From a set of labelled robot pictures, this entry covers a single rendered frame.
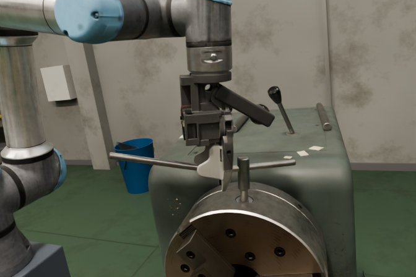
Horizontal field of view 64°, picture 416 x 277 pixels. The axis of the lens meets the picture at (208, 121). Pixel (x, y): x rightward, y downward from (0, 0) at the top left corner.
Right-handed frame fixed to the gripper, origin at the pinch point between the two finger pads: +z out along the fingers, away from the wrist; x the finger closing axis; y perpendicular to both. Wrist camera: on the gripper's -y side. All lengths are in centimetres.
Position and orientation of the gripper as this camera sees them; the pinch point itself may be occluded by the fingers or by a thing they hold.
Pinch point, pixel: (225, 180)
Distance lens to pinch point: 61.9
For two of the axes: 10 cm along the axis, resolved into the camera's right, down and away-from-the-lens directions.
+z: 0.4, 9.7, 2.6
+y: -9.9, 0.8, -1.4
